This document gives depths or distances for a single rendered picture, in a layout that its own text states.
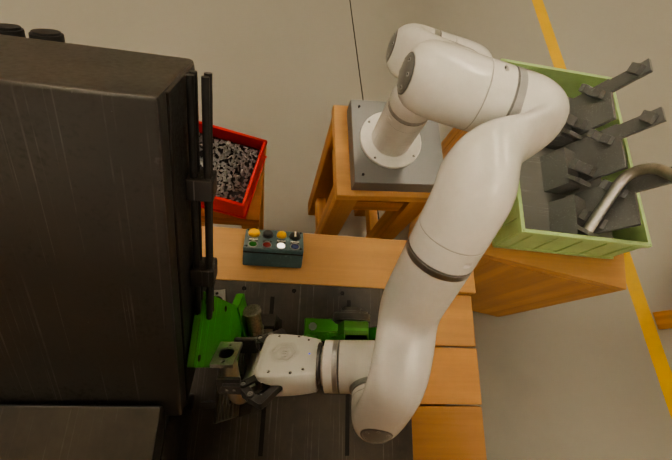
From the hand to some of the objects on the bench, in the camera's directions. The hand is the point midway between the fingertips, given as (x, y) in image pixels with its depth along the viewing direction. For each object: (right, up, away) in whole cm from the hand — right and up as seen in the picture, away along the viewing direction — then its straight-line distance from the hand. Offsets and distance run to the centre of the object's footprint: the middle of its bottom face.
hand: (232, 364), depth 71 cm
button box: (+1, +15, +41) cm, 44 cm away
